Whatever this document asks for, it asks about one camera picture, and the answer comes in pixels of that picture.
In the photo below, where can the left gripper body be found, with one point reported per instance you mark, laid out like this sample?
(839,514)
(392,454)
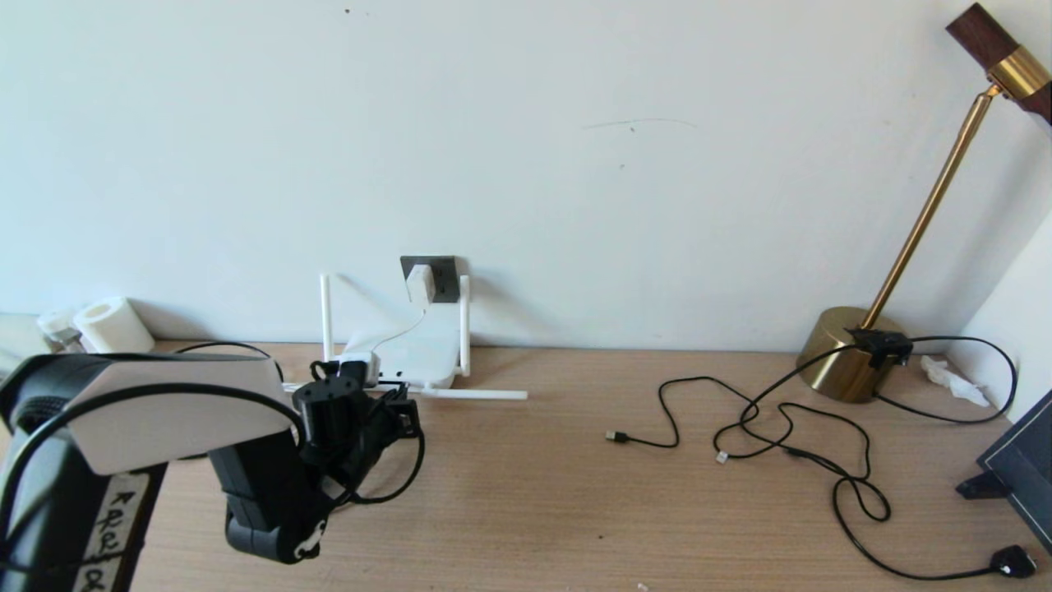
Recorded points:
(382,429)

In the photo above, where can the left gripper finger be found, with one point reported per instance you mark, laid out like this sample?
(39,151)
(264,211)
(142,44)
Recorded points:
(386,393)
(410,416)

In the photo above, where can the white power adapter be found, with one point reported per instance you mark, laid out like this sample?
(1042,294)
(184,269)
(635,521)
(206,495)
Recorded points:
(421,284)

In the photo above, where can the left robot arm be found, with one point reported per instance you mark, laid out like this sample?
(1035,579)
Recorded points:
(173,415)

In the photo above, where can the white wifi router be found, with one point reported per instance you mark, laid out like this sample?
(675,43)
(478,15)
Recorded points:
(423,353)

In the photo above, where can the white toilet paper roll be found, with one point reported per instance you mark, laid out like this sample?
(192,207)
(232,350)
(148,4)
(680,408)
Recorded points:
(117,327)

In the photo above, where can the white handwritten label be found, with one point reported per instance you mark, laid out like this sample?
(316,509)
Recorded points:
(115,534)

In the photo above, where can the clear plastic container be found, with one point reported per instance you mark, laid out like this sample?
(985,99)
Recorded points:
(57,325)

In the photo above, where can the brass desk lamp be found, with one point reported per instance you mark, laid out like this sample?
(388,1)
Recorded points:
(830,353)

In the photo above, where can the crumpled white tissue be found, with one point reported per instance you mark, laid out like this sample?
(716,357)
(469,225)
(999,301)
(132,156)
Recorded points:
(953,382)

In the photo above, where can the dark framed board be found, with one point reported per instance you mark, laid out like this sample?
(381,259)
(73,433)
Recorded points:
(1027,460)

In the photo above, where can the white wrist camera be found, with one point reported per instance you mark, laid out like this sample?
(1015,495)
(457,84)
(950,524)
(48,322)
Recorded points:
(357,367)

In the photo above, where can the grey wall socket plate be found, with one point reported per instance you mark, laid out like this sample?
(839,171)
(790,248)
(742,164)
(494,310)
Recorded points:
(445,279)

